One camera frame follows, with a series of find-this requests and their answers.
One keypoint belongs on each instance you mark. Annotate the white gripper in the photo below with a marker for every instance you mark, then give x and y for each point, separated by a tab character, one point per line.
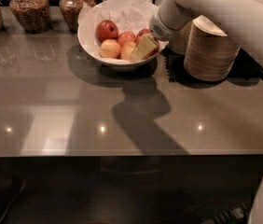
158	29

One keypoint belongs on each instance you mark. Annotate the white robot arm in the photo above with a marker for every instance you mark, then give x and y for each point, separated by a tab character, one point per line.
242	20

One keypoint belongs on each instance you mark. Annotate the yellow apple front middle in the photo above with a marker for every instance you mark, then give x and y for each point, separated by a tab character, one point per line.
127	50

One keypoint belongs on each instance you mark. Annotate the yellow apple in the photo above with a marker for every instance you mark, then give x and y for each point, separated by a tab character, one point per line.
110	48
127	50

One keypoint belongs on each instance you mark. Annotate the red apple behind right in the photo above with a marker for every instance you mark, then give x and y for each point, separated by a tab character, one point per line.
142	32

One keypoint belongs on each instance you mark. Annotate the small red middle apple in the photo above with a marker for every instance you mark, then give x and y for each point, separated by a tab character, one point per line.
125	37

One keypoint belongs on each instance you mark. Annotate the white ceramic bowl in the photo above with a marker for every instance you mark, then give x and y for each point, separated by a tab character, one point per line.
125	66

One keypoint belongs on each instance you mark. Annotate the yellow apple front left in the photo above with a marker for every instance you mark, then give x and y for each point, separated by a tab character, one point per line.
110	48

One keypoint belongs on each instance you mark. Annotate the white paper bowl liner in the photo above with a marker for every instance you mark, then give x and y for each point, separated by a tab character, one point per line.
127	15

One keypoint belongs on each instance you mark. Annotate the dark red apple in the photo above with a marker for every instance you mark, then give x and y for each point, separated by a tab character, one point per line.
106	30

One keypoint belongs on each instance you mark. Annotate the rear stack paper bowls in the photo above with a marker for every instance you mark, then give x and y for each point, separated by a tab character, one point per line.
179	43

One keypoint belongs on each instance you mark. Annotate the stack paper bowls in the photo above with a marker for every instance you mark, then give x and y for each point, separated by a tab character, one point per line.
210	52
179	43

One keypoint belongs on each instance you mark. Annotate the front stack paper bowls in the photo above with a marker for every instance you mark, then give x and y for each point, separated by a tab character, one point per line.
210	52

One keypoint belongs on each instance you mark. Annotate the right glass cereal jar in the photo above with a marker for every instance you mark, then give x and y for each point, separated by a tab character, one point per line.
70	10

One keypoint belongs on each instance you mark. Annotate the black mesh mat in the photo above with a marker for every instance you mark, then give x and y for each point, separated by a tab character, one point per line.
245	68

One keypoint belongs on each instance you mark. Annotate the middle glass cereal jar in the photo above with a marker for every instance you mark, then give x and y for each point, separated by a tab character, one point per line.
32	15

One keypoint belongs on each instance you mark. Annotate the black power strip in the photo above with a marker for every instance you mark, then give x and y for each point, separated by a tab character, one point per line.
235	215

